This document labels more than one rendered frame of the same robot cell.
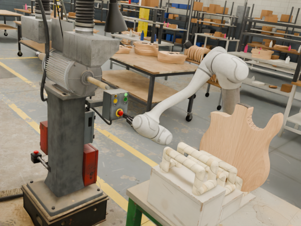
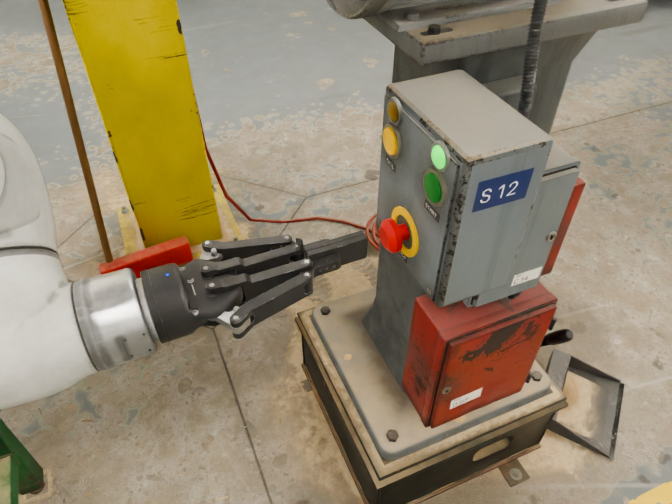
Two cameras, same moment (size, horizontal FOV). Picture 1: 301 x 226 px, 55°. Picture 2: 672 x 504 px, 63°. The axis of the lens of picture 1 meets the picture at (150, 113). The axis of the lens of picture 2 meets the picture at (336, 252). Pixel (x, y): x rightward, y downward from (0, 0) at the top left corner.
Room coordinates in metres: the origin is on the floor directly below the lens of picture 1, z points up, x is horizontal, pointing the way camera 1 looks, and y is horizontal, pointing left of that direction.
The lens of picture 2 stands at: (2.03, -0.24, 1.39)
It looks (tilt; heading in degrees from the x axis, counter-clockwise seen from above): 44 degrees down; 112
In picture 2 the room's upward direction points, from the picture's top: straight up
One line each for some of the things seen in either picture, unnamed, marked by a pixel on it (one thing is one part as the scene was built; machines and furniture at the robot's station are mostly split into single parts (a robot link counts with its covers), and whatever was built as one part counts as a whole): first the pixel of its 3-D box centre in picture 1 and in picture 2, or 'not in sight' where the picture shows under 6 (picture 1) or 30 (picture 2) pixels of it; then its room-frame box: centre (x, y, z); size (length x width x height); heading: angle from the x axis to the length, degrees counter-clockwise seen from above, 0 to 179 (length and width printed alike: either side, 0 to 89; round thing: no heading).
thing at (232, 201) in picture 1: (205, 191); not in sight; (1.09, -0.29, 0.98); 0.27 x 0.16 x 0.09; 45
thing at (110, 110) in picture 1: (106, 105); (482, 183); (1.99, 0.33, 0.99); 0.24 x 0.21 x 0.26; 45
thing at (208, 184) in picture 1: (206, 186); not in sight; (0.91, -0.24, 1.12); 0.11 x 0.03 x 0.03; 135
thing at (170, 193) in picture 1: (184, 195); not in sight; (0.99, -0.18, 1.02); 0.27 x 0.15 x 0.17; 45
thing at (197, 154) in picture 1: (197, 154); not in sight; (1.01, -0.20, 1.20); 0.20 x 0.03 x 0.03; 44
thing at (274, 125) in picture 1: (271, 123); not in sight; (1.11, -0.50, 1.33); 0.07 x 0.04 x 0.10; 44
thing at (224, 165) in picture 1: (217, 161); not in sight; (1.12, -0.32, 1.12); 0.20 x 0.03 x 0.03; 44
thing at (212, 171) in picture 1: (212, 175); not in sight; (0.95, -0.26, 1.15); 0.03 x 0.03 x 0.09
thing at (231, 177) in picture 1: (230, 180); not in sight; (1.06, -0.38, 1.07); 0.03 x 0.03 x 0.09
